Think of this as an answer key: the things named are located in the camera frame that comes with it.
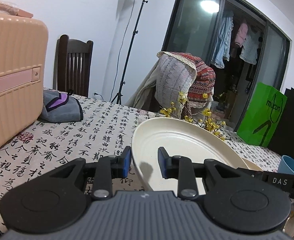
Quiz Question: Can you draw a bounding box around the blue bowl left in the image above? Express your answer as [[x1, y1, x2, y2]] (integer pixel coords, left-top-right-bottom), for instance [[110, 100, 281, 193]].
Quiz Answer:
[[278, 155, 294, 175]]

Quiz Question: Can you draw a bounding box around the hanging pink garment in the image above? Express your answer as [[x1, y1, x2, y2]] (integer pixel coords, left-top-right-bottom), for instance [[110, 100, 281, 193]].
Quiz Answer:
[[234, 22, 248, 47]]

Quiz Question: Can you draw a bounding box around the studio light on stand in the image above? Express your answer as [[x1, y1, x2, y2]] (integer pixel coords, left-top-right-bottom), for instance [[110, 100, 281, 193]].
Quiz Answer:
[[109, 0, 149, 105]]

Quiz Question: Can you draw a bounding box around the pink small suitcase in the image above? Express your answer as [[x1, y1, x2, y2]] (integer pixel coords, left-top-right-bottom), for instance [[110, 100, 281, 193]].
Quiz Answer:
[[0, 2, 48, 148]]

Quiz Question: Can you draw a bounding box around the calligraphy print tablecloth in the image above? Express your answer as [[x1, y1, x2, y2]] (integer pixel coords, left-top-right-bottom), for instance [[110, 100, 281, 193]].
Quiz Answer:
[[0, 87, 285, 230]]

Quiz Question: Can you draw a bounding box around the hanging light blue shirt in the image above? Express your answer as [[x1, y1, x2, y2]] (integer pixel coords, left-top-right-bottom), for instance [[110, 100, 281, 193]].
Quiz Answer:
[[210, 10, 234, 69]]

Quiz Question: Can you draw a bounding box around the green paper bag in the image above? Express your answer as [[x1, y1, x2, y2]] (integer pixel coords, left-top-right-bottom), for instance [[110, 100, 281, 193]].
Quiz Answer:
[[237, 82, 287, 147]]

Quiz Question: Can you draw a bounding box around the patterned blanket on chair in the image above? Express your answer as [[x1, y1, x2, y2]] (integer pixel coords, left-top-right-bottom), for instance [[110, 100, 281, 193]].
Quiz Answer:
[[125, 51, 216, 119]]

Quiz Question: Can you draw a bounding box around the yellow flower branch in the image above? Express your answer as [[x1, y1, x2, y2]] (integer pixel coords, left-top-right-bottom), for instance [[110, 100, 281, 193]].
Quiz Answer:
[[159, 90, 232, 142]]

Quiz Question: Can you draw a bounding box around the grey purple cloth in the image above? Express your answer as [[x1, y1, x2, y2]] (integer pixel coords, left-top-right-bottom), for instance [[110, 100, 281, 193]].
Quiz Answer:
[[39, 90, 83, 123]]

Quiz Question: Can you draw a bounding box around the dark wooden chair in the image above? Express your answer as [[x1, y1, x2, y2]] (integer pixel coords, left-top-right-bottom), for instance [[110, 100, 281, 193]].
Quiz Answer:
[[54, 34, 94, 97]]

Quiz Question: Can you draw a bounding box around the cream plate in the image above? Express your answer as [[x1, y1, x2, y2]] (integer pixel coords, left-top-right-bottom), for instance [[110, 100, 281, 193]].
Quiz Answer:
[[242, 158, 263, 171], [131, 118, 248, 193]]

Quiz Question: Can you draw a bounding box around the dark framed glass door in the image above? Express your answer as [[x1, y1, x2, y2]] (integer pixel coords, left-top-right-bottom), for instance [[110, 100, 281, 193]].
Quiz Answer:
[[163, 0, 290, 129]]

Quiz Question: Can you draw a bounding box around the black paper bag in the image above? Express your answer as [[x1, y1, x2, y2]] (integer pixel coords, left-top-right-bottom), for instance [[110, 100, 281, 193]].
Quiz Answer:
[[267, 88, 294, 159]]

